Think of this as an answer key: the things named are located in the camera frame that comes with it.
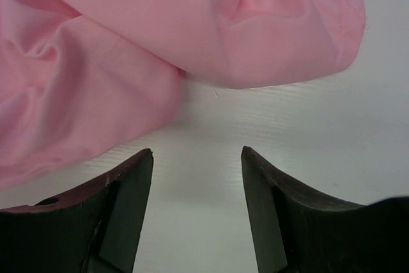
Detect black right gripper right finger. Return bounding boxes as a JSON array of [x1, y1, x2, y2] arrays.
[[241, 146, 408, 272]]

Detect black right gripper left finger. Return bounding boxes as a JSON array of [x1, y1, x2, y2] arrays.
[[1, 149, 153, 272]]

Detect pink t shirt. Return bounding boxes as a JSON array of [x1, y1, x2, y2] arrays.
[[1, 0, 366, 188]]

